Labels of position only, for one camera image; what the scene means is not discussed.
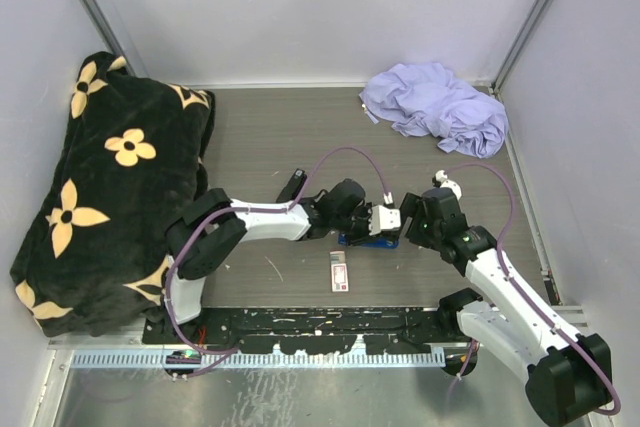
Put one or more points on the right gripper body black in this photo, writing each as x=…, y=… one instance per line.
x=420, y=232

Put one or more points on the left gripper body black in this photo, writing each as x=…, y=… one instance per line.
x=356, y=225

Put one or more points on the blue stapler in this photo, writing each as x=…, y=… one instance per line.
x=370, y=242

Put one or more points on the black stapler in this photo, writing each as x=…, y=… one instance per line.
x=293, y=186

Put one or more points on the red white staple box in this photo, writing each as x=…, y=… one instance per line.
x=339, y=272

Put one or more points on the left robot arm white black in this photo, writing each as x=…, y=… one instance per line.
x=206, y=233

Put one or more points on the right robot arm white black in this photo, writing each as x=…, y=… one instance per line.
x=566, y=374

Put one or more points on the lavender crumpled cloth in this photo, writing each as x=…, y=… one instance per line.
x=427, y=99

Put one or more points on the black floral blanket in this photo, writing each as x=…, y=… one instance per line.
x=95, y=256

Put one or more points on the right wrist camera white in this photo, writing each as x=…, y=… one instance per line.
x=442, y=180

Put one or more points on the white cable duct strip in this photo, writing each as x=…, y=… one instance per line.
x=187, y=360

